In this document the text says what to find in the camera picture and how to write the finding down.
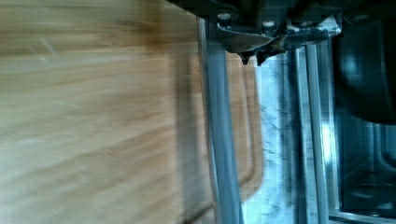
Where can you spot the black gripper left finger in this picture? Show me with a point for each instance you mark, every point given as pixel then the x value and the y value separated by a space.
pixel 245 56

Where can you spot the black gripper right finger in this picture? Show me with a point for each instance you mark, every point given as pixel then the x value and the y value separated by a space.
pixel 261 56

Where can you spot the silver toaster oven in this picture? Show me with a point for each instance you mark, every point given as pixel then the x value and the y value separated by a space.
pixel 365 185

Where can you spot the black pan inside oven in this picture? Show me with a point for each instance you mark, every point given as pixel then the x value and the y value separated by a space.
pixel 364 70

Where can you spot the bamboo cutting board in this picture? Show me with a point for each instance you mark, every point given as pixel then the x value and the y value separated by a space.
pixel 102 114

